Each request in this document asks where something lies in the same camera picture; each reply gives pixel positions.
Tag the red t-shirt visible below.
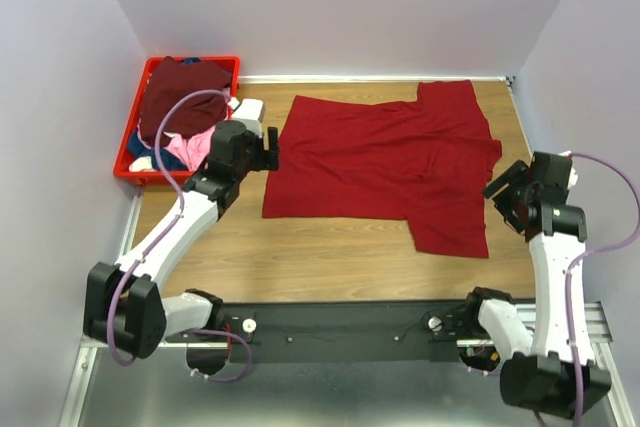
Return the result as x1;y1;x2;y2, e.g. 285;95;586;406
262;81;502;259

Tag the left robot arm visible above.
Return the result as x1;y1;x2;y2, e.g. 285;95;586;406
83;119;279;366

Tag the pink t-shirt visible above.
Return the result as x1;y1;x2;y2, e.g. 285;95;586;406
164;88;235;171

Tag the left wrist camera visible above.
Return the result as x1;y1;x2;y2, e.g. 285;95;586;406
231;99;265;138

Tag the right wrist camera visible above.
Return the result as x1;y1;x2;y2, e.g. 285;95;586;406
558;150;579;190

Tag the navy blue t-shirt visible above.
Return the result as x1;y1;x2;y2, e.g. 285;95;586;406
127;58;202;171

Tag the white garment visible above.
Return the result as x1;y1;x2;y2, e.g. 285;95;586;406
128;156;154;172

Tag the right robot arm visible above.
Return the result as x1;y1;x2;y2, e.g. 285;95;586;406
459;152;611;424

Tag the maroon t-shirt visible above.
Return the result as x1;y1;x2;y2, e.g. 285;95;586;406
138;56;232;146

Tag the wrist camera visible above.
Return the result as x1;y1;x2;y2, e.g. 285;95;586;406
558;150;579;190
231;99;265;138

